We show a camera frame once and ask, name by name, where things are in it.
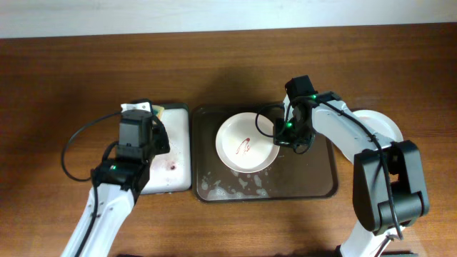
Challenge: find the green and yellow sponge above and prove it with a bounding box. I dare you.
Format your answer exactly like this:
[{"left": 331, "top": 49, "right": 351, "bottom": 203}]
[{"left": 152, "top": 105, "right": 165, "bottom": 120}]

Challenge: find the pink plate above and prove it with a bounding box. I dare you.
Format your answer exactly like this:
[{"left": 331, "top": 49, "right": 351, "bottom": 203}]
[{"left": 215, "top": 112, "right": 280, "bottom": 173}]

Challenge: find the cream plate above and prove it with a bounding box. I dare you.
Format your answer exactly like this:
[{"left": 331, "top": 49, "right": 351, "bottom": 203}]
[{"left": 341, "top": 109, "right": 403, "bottom": 163}]

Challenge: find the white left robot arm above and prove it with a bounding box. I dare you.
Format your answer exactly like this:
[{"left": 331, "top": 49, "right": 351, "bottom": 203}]
[{"left": 62, "top": 99, "right": 170, "bottom": 256}]

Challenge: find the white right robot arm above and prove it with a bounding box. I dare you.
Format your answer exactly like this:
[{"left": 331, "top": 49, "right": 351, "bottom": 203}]
[{"left": 283, "top": 91, "right": 430, "bottom": 256}]

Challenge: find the large brown tray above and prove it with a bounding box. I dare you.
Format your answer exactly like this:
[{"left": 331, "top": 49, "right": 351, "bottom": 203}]
[{"left": 191, "top": 105, "right": 338, "bottom": 203}]

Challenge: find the small black tray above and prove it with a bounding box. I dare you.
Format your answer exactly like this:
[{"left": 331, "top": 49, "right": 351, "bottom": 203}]
[{"left": 141, "top": 103, "right": 191, "bottom": 195}]

